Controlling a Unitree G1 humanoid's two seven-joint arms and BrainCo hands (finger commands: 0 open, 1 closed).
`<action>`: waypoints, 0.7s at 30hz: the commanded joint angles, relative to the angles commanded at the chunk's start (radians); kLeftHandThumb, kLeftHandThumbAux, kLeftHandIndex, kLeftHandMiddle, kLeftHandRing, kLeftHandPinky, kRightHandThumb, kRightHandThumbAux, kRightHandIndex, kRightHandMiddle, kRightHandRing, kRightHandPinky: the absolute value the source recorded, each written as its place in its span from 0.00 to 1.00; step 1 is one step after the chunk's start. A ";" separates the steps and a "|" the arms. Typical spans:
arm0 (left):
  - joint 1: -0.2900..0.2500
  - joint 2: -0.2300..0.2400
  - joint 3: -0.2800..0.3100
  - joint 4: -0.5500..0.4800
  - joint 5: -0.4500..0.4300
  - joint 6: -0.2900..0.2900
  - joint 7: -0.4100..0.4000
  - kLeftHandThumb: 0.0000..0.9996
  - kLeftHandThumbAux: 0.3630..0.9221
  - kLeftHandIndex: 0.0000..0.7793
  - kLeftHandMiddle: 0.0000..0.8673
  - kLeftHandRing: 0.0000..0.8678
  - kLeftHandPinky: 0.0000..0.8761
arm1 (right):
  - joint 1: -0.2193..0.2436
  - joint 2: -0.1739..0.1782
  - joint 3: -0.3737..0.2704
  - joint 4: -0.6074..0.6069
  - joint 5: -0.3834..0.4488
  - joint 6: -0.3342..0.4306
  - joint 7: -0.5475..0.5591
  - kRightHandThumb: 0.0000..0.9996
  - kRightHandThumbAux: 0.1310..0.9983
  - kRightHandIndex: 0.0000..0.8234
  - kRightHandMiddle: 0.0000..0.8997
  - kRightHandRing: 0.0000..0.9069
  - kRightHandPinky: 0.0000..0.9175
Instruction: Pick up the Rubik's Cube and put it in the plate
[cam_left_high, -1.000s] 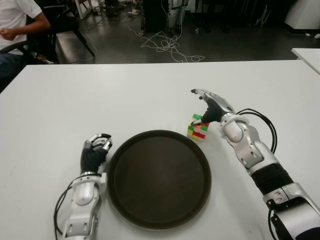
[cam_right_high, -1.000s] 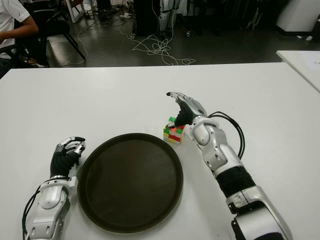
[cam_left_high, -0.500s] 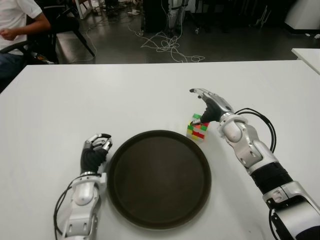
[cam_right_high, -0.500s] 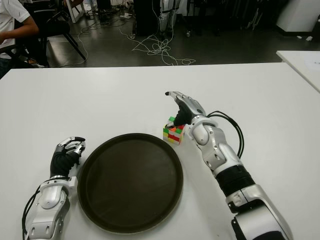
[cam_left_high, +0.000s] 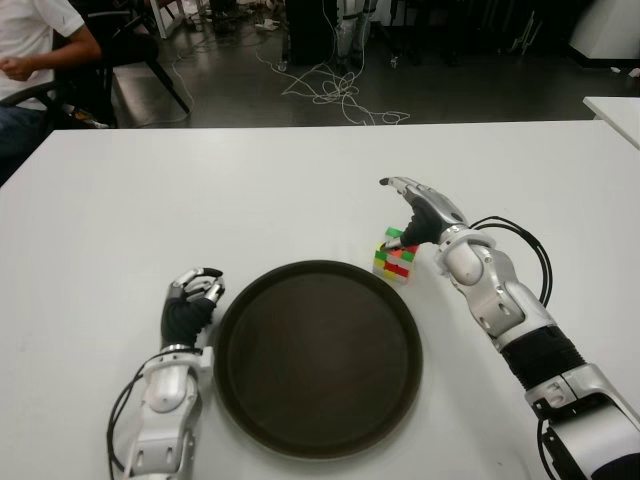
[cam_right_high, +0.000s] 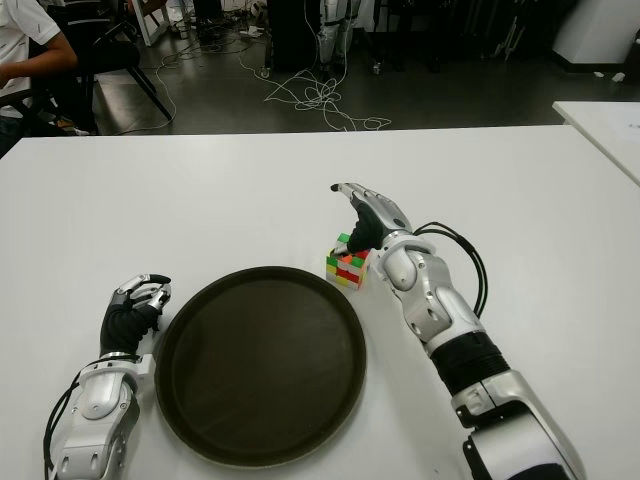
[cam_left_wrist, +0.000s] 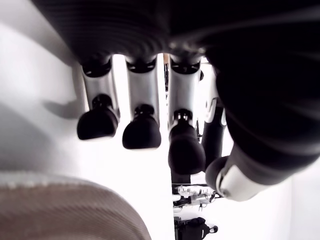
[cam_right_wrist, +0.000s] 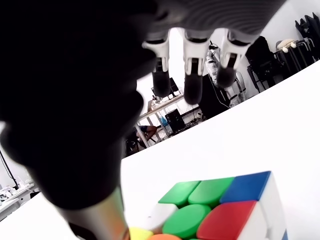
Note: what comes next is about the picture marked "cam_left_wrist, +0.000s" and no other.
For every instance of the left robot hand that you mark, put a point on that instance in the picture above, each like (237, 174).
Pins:
(237, 75)

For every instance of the dark brown round plate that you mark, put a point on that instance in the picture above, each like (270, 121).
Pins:
(67, 215)

